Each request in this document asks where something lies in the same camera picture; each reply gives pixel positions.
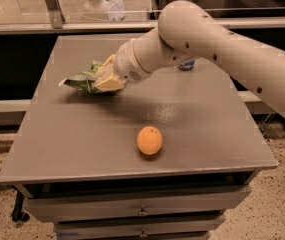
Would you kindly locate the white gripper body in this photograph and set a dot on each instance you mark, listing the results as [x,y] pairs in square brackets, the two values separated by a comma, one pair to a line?
[127,65]

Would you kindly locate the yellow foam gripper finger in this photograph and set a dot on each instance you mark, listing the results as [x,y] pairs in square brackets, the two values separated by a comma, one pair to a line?
[108,82]
[107,66]

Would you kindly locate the green jalapeno chip bag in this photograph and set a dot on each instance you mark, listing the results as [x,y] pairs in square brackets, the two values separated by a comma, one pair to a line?
[84,80]

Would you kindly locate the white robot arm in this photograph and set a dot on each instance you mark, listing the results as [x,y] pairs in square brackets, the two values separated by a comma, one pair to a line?
[184,30]

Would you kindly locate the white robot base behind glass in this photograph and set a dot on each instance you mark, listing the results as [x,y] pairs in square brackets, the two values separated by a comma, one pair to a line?
[104,10]

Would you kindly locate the blue energy drink can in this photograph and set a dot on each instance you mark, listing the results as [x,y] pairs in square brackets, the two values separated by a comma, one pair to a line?
[187,65]

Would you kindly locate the orange fruit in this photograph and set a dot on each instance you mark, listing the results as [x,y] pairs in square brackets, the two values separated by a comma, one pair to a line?
[149,140]

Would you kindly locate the grey drawer cabinet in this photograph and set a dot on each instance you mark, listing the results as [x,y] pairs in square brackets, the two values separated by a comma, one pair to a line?
[160,160]

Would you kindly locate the upper grey drawer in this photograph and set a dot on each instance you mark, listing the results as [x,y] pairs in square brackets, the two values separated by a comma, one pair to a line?
[137,204]

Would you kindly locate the grey drawer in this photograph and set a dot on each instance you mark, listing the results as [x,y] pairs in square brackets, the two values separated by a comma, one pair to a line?
[138,227]
[137,204]

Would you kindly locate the black caster wheel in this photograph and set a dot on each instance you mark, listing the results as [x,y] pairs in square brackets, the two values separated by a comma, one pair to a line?
[17,213]

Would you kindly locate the lower grey drawer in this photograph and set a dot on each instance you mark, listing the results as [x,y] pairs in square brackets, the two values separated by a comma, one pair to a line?
[138,227]

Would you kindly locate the left metal railing bracket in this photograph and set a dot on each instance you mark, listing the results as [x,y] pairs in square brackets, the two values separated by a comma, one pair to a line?
[55,13]

